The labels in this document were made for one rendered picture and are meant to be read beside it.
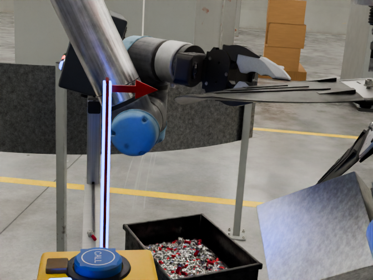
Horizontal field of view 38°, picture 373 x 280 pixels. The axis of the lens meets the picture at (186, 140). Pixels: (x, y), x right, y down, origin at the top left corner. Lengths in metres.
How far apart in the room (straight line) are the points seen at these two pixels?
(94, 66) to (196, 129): 1.82
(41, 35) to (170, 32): 1.63
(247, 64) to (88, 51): 0.24
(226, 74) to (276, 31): 7.86
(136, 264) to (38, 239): 2.49
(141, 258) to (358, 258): 0.32
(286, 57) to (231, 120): 6.02
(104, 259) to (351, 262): 0.36
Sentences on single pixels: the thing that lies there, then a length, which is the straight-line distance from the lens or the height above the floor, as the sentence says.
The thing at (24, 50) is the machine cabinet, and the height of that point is 0.43.
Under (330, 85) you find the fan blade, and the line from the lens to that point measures 0.75.
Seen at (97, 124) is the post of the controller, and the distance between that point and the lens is 1.22.
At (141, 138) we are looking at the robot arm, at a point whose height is 1.08.
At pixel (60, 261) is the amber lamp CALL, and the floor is 1.08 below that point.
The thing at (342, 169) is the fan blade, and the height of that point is 1.05.
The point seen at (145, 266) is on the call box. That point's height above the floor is 1.07.
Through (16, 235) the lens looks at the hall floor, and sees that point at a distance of 3.02.
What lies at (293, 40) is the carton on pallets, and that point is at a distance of 8.72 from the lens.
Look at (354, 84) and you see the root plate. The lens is 0.79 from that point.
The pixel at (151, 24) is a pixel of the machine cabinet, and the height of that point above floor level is 0.86.
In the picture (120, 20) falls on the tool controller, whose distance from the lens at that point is 1.24.
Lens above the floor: 1.31
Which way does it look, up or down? 16 degrees down
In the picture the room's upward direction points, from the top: 4 degrees clockwise
